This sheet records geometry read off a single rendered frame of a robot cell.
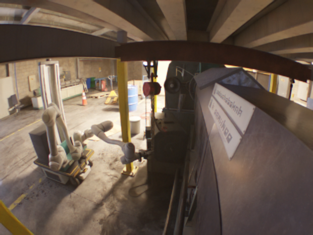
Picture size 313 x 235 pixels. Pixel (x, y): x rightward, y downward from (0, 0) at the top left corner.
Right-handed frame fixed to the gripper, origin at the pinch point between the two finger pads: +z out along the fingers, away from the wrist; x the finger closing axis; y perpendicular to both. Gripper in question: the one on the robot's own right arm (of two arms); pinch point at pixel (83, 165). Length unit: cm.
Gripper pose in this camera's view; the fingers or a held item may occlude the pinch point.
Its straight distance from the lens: 202.8
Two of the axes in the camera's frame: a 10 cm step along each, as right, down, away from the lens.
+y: -9.9, -0.4, 0.9
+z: -0.1, 9.4, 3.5
